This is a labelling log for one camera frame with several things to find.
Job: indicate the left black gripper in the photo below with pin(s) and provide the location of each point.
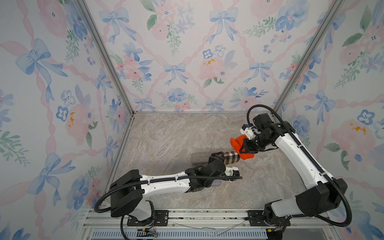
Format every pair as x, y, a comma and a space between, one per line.
213, 157

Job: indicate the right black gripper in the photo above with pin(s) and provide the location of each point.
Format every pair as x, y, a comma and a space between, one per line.
247, 148

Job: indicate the plaid eyeglass case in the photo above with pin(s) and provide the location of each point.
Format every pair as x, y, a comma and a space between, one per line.
229, 157

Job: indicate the orange microfiber cloth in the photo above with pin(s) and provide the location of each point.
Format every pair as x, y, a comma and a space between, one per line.
237, 145

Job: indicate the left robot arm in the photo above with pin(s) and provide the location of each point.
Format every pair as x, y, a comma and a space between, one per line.
132, 190

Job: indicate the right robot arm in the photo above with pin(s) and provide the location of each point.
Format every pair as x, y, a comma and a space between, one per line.
323, 192

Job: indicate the purple eyeglass case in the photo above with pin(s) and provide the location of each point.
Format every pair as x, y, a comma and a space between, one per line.
216, 183

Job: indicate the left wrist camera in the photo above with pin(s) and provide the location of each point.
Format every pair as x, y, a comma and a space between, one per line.
232, 171

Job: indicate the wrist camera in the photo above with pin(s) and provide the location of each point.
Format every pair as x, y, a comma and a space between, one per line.
232, 171
248, 131

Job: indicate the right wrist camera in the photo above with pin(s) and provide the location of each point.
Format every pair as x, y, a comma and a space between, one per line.
248, 131

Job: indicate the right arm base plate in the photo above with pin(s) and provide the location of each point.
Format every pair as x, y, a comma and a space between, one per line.
260, 218

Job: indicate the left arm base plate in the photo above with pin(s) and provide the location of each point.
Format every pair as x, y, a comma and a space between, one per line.
159, 218

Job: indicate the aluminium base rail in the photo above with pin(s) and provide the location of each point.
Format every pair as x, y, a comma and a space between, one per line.
204, 224

